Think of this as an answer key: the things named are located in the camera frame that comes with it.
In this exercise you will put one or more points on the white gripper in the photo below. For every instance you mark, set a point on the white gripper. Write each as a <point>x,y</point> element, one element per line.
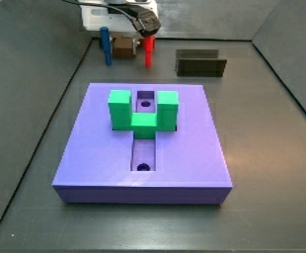
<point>109,13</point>

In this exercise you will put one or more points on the brown T-shaped block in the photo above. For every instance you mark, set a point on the brown T-shaped block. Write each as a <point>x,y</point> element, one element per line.
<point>123,47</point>

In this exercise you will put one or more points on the black angle fixture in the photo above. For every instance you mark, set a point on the black angle fixture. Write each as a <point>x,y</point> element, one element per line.
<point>199,63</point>

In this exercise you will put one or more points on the blue peg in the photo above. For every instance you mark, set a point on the blue peg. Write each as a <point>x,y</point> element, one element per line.
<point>105,45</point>

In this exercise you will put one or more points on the red peg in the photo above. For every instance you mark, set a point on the red peg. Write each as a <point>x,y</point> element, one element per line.
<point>148,50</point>

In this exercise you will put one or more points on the green U-shaped block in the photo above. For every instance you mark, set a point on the green U-shaped block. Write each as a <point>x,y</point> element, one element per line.
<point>145,114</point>

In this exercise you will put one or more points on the purple base block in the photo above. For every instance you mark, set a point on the purple base block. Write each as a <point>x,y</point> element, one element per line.
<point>176,169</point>

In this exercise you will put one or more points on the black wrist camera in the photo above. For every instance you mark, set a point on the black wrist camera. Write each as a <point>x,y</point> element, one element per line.
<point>145,20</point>

